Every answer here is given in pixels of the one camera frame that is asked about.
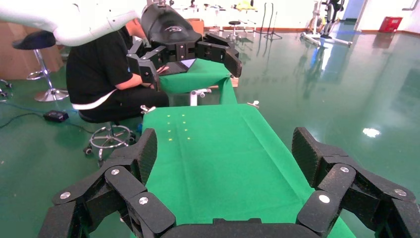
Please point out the red box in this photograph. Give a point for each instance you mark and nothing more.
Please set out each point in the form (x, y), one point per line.
(390, 24)

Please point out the silver binder clip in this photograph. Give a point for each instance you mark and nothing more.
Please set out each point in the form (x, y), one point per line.
(253, 104)
(147, 108)

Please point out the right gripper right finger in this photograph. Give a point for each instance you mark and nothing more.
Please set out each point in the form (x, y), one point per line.
(341, 184)

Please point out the open dark laptop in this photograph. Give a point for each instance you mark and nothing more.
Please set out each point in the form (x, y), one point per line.
(177, 68)

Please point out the black swivel stool chrome base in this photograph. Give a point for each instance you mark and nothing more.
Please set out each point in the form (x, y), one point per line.
(92, 117)

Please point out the green table cloth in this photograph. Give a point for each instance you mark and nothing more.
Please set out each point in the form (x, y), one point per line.
(223, 157)
(200, 80)

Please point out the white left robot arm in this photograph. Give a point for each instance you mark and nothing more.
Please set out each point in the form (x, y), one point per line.
(75, 24)

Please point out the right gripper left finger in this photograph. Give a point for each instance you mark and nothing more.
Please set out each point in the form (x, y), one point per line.
(124, 185)

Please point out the white table leg bracket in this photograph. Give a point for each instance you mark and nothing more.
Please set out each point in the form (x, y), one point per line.
(194, 98)

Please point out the seated person black clothes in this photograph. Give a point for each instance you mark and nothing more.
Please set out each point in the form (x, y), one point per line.
(95, 72)

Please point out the brown cardboard box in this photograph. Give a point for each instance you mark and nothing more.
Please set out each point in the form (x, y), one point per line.
(197, 25)

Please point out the black bar stool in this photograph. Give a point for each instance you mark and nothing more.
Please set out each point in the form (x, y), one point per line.
(34, 39)

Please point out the black power adapter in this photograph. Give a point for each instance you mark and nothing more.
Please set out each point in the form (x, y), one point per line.
(55, 116)

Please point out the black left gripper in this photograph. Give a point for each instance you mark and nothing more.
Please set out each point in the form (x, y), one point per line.
(167, 29)

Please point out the white metal stand frame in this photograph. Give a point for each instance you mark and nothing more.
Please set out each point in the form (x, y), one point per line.
(323, 38)

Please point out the small black round stool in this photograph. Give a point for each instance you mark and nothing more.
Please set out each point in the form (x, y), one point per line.
(234, 23)

